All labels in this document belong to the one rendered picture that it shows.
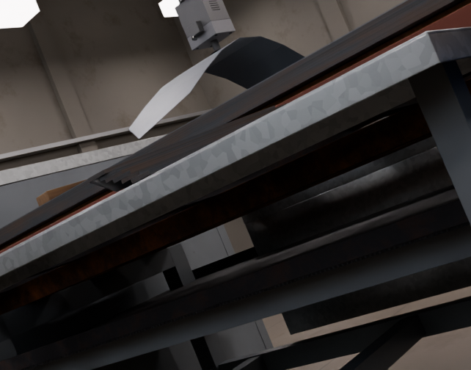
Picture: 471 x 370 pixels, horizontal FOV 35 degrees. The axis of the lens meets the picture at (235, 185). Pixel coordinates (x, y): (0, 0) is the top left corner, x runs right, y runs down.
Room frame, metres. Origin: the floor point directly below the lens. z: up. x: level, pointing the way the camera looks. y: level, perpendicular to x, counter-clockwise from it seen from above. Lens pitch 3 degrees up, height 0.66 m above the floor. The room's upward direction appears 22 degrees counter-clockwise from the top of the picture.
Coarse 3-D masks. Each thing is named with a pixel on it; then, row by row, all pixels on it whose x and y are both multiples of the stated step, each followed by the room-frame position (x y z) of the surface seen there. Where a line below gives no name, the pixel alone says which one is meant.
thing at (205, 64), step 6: (216, 54) 1.47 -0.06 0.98; (210, 60) 1.46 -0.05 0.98; (198, 66) 1.50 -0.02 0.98; (204, 66) 1.45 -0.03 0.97; (186, 72) 1.53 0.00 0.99; (192, 72) 1.48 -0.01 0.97; (198, 72) 1.44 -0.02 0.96; (180, 78) 1.52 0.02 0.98; (186, 78) 1.47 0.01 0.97; (168, 84) 1.55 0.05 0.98; (174, 84) 1.51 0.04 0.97; (162, 90) 1.54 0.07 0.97; (168, 90) 1.50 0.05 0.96; (156, 96) 1.53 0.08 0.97; (150, 102) 1.52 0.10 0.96
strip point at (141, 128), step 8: (184, 96) 1.36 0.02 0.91; (176, 104) 1.36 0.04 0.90; (160, 112) 1.39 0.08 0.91; (168, 112) 1.36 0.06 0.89; (144, 120) 1.43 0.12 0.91; (152, 120) 1.39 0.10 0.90; (128, 128) 1.47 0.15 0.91; (136, 128) 1.42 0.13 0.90; (144, 128) 1.38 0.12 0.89; (136, 136) 1.38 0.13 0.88
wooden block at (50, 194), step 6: (84, 180) 1.78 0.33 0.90; (66, 186) 1.74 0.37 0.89; (72, 186) 1.75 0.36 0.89; (48, 192) 1.71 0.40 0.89; (54, 192) 1.72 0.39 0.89; (60, 192) 1.73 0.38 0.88; (36, 198) 1.75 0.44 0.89; (42, 198) 1.73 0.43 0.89; (48, 198) 1.71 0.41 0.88; (42, 204) 1.73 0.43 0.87
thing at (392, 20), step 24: (408, 0) 0.98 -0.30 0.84; (432, 0) 0.96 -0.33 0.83; (456, 0) 0.95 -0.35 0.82; (384, 24) 1.00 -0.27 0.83; (408, 24) 0.99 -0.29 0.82; (336, 48) 1.05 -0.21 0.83; (360, 48) 1.03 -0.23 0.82; (288, 72) 1.11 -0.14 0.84; (312, 72) 1.09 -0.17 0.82; (240, 96) 1.17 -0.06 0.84; (264, 96) 1.14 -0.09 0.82; (216, 120) 1.21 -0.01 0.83; (168, 144) 1.28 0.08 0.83; (72, 192) 1.45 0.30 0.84; (96, 192) 1.41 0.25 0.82; (24, 216) 1.55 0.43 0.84; (48, 216) 1.51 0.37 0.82; (0, 240) 1.62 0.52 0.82
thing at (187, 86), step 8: (192, 80) 1.42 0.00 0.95; (176, 88) 1.46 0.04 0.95; (184, 88) 1.41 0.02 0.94; (192, 88) 1.37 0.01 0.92; (168, 96) 1.45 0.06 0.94; (176, 96) 1.41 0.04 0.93; (152, 104) 1.49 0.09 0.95; (160, 104) 1.45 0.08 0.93; (168, 104) 1.40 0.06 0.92; (144, 112) 1.49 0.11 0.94; (152, 112) 1.44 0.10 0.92; (136, 120) 1.48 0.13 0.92
